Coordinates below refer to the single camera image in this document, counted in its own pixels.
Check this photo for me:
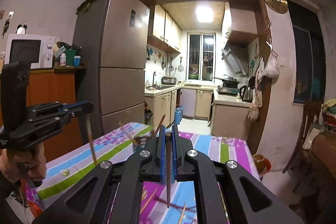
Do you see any round brass wall plate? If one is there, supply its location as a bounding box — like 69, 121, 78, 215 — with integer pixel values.
265, 0, 288, 14

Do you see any white hanging plastic bag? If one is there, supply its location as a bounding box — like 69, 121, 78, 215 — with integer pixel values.
264, 42, 280, 79

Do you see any dark wooden chopstick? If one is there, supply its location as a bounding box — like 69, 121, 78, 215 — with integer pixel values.
165, 131, 172, 209

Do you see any white microwave oven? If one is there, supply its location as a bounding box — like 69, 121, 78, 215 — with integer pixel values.
5, 34, 55, 69

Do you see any left hand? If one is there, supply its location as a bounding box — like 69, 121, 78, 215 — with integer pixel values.
1, 143, 46, 183

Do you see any steel range hood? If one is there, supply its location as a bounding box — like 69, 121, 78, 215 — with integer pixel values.
222, 42, 249, 76

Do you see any wooden chopstick patterned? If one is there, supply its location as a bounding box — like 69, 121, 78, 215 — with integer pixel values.
178, 203, 186, 224
140, 188, 158, 214

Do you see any black wok on stove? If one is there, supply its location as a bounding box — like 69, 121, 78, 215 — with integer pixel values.
214, 77, 239, 88

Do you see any white medicine bottle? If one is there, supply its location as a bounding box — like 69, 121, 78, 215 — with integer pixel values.
59, 52, 67, 67

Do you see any stainless electric kettle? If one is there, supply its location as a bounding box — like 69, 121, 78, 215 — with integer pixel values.
239, 85, 253, 102

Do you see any dark wooden side table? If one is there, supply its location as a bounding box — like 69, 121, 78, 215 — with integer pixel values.
302, 131, 335, 223

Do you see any orange wooden cabinet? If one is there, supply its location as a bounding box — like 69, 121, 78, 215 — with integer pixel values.
27, 67, 86, 162

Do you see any kitchen window with bars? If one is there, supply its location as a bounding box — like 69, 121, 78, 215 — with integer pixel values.
186, 32, 216, 82

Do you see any dark wooden chair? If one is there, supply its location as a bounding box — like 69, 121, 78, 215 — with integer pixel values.
282, 101, 322, 194

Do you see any upper wall cabinets left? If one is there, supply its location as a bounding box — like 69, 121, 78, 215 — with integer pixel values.
147, 5, 182, 53

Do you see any green cup on cabinet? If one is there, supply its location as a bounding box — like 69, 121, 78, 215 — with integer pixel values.
66, 49, 76, 66

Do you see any colourful floral tablecloth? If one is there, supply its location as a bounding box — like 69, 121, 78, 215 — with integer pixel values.
26, 122, 261, 224

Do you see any blue water bottle on floor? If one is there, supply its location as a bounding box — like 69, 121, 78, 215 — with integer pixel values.
174, 106, 183, 124

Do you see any silver three-door refrigerator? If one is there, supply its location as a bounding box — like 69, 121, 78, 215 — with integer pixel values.
73, 0, 149, 139

